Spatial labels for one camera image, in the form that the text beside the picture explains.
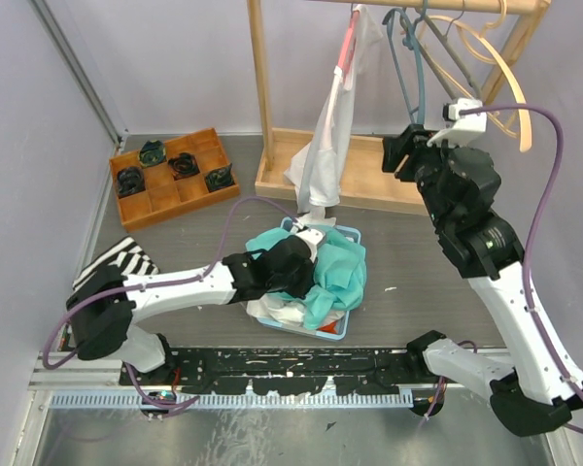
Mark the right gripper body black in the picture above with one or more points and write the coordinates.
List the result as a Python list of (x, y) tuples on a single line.
[(423, 164)]

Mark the beige wooden hanger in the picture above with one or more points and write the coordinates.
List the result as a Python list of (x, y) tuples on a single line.
[(525, 125)]

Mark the grey metal hanger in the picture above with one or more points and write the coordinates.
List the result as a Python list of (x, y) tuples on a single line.
[(442, 38)]

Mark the teal t shirt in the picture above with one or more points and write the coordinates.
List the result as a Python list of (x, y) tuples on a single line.
[(339, 277)]

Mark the pink hanger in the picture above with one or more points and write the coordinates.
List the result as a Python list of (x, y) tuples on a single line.
[(346, 54)]

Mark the grey blue hanger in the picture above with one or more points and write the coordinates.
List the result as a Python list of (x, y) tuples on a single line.
[(416, 112)]

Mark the orange t shirt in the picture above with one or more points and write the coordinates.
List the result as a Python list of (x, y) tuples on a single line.
[(330, 328)]

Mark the white t shirt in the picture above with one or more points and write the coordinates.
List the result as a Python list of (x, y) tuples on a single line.
[(270, 238)]

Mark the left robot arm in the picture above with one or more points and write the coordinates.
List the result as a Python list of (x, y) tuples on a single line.
[(106, 309)]

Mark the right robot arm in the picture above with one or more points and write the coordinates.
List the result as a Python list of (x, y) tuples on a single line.
[(530, 395)]

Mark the wooden clothes rack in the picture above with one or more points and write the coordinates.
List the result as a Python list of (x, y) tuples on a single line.
[(362, 185)]

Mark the light blue plastic basket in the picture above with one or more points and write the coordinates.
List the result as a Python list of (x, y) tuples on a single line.
[(340, 330)]

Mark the dark rolled sock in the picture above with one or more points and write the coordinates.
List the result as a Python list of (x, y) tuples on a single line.
[(183, 165), (130, 180), (152, 154), (219, 178)]

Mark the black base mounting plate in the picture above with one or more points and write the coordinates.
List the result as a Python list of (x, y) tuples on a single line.
[(233, 371)]

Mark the wooden compartment tray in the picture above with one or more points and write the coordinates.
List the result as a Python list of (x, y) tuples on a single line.
[(164, 197)]

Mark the black white striped cloth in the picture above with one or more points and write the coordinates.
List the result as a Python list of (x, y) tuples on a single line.
[(127, 255)]

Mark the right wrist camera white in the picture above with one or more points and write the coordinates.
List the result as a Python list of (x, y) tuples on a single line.
[(460, 129)]

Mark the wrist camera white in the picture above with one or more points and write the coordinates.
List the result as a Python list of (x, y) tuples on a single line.
[(460, 129), (311, 236)]

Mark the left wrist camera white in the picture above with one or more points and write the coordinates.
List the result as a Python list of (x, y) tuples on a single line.
[(311, 236)]

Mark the aluminium frame rail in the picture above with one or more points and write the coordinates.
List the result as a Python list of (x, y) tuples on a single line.
[(105, 383)]

